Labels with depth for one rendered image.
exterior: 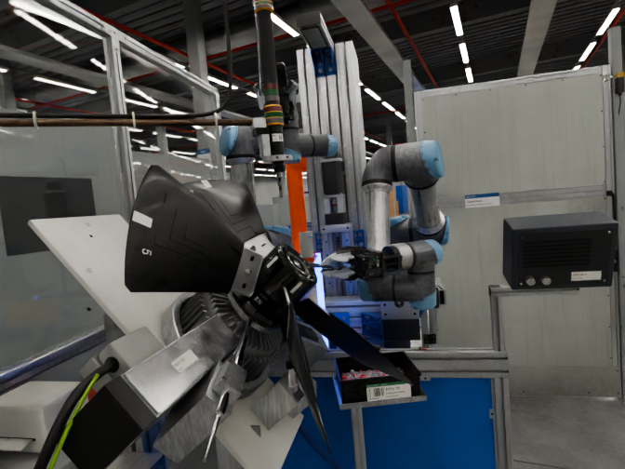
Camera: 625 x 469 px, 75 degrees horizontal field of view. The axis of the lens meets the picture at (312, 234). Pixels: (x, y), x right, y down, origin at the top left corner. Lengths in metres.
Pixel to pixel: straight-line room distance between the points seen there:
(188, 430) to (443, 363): 0.87
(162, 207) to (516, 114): 2.42
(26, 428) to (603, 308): 2.84
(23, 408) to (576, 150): 2.80
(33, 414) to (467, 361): 1.13
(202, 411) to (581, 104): 2.68
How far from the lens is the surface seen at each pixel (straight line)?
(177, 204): 0.73
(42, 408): 1.10
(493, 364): 1.39
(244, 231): 0.95
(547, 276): 1.32
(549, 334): 2.99
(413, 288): 1.18
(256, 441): 0.91
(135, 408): 0.60
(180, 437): 0.72
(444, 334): 2.87
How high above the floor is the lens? 1.34
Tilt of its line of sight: 4 degrees down
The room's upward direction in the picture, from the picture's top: 5 degrees counter-clockwise
